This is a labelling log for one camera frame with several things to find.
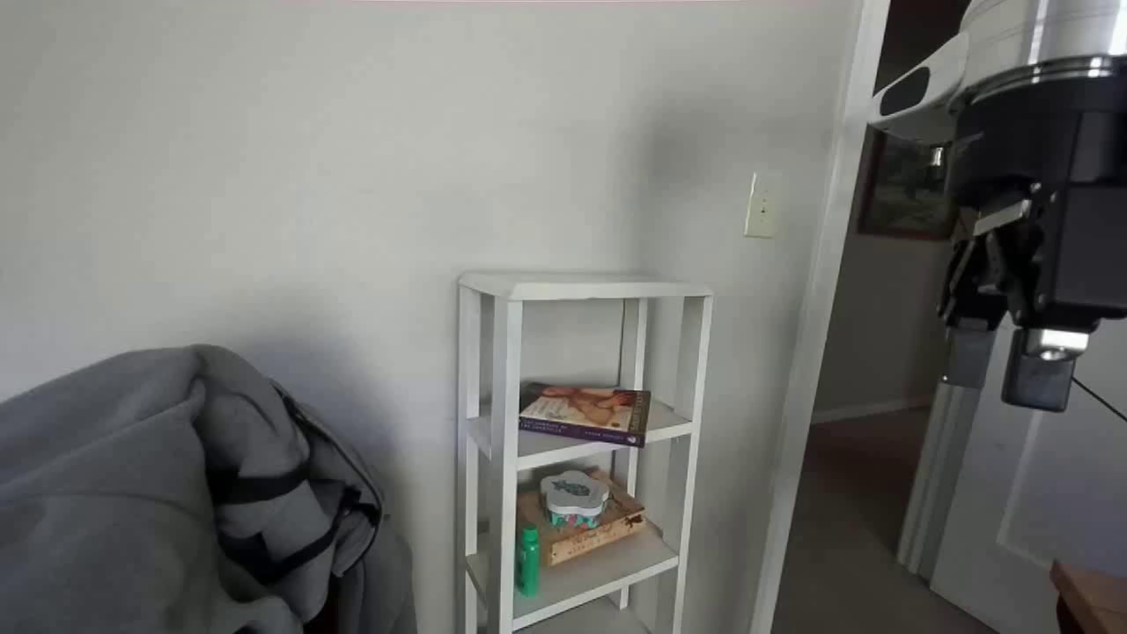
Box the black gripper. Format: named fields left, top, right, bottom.
left=936, top=65, right=1127, bottom=417

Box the white shelf cabinet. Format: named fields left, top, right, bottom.
left=456, top=272, right=717, bottom=634

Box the green bottle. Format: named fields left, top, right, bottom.
left=514, top=522, right=548, bottom=599

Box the thin black cable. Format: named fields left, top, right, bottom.
left=1072, top=377, right=1127, bottom=421

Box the purple flat box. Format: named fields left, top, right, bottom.
left=518, top=380, right=656, bottom=451

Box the white light switch plate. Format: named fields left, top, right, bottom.
left=741, top=173, right=789, bottom=244

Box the white door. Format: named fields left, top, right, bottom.
left=894, top=313, right=1127, bottom=634

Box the round white teal container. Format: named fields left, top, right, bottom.
left=537, top=466, right=613, bottom=527

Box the grey cloth hoodie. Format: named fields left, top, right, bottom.
left=0, top=340, right=415, bottom=634

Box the brown wooden furniture corner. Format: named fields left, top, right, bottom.
left=1051, top=561, right=1127, bottom=634

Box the dark framed picture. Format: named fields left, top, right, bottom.
left=855, top=122, right=958, bottom=244

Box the wooden tray on shelf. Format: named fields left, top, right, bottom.
left=518, top=470, right=652, bottom=571

